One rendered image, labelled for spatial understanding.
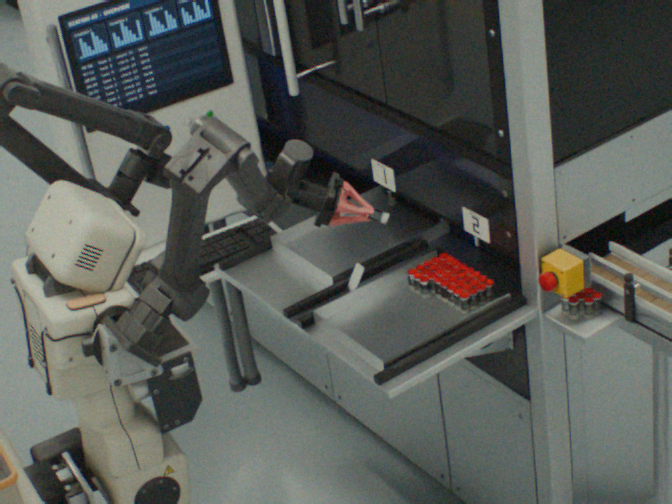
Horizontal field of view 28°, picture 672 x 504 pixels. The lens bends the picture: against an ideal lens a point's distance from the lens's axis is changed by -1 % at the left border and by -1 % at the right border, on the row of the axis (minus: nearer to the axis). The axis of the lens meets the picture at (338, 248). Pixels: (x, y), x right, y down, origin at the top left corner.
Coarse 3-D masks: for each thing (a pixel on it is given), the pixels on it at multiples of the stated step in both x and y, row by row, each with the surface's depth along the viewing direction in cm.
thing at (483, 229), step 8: (464, 208) 294; (464, 216) 295; (480, 216) 290; (464, 224) 297; (472, 224) 294; (480, 224) 291; (488, 224) 289; (472, 232) 295; (480, 232) 293; (488, 232) 290; (488, 240) 291
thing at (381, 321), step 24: (408, 264) 303; (360, 288) 298; (384, 288) 302; (408, 288) 301; (336, 312) 296; (360, 312) 295; (384, 312) 294; (408, 312) 292; (432, 312) 291; (456, 312) 290; (480, 312) 284; (336, 336) 287; (360, 336) 287; (384, 336) 286; (408, 336) 285; (432, 336) 279; (384, 360) 273
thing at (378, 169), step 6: (372, 162) 320; (372, 168) 321; (378, 168) 319; (384, 168) 316; (378, 174) 320; (390, 174) 315; (378, 180) 321; (384, 180) 319; (390, 180) 316; (390, 186) 317
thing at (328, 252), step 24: (384, 192) 337; (360, 216) 331; (408, 216) 328; (288, 240) 325; (312, 240) 324; (336, 240) 323; (360, 240) 321; (384, 240) 320; (408, 240) 312; (312, 264) 309; (336, 264) 313; (360, 264) 306
